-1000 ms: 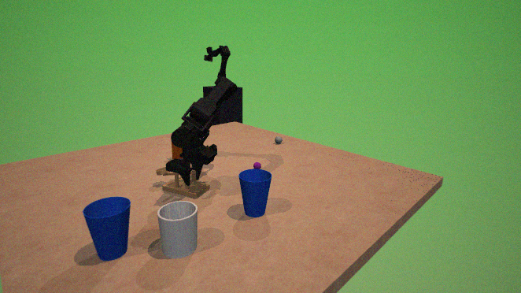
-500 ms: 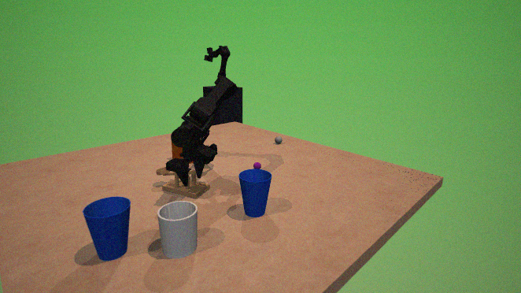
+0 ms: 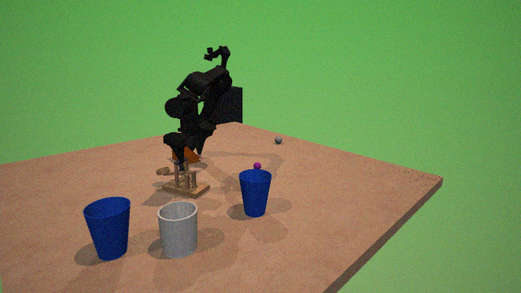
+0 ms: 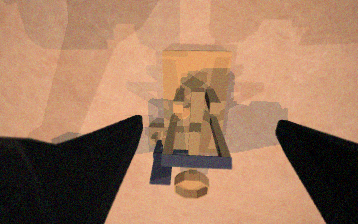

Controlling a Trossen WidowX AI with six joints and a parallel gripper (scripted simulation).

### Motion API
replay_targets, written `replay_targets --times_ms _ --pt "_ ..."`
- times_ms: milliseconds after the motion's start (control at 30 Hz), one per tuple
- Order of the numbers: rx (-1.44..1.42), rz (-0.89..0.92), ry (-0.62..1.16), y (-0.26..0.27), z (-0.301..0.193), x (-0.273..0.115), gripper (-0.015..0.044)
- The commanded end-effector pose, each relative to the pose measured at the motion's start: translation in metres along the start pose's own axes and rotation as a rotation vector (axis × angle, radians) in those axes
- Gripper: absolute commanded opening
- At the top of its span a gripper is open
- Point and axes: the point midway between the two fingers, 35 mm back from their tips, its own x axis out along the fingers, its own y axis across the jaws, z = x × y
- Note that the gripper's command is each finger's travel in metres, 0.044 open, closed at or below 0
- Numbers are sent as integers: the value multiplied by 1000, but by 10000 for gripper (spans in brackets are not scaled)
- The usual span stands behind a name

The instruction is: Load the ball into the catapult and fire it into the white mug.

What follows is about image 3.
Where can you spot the blue cup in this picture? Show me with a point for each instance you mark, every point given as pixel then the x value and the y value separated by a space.
pixel 108 222
pixel 255 184

